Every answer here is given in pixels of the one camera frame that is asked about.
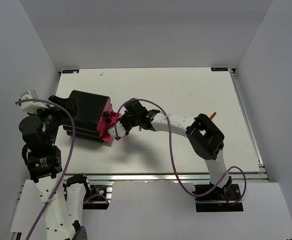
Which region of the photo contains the aluminium table edge rail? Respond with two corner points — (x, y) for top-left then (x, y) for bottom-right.
(63, 172), (269, 183)

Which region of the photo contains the pink bottom drawer tray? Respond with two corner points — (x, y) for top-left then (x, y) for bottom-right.
(100, 130), (114, 145)

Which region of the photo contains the blue logo sticker right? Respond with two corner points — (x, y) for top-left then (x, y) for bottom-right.
(210, 67), (228, 72)

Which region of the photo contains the blue logo sticker left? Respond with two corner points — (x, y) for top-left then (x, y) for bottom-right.
(62, 69), (79, 74)

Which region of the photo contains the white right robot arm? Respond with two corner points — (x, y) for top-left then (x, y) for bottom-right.
(113, 98), (232, 200)

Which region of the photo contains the black drawer organizer box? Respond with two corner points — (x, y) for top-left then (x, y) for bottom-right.
(70, 90), (110, 143)

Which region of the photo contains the blue logo sticker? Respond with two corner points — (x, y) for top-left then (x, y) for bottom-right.
(62, 69), (79, 74)
(210, 67), (228, 72)

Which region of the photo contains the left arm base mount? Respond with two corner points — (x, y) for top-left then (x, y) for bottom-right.
(83, 181), (113, 210)

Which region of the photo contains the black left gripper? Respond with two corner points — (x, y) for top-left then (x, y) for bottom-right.
(28, 94), (78, 145)

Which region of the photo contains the pink drawer tray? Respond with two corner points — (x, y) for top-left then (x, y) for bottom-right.
(99, 110), (117, 136)
(100, 130), (114, 145)

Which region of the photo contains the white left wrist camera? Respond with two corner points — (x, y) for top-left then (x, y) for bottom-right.
(19, 90), (49, 114)

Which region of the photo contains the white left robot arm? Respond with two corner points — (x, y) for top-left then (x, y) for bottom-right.
(16, 90), (91, 240)

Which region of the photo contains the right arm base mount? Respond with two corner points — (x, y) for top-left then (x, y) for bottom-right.
(195, 184), (243, 213)

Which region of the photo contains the pink top drawer front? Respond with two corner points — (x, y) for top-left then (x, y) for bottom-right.
(97, 97), (112, 131)

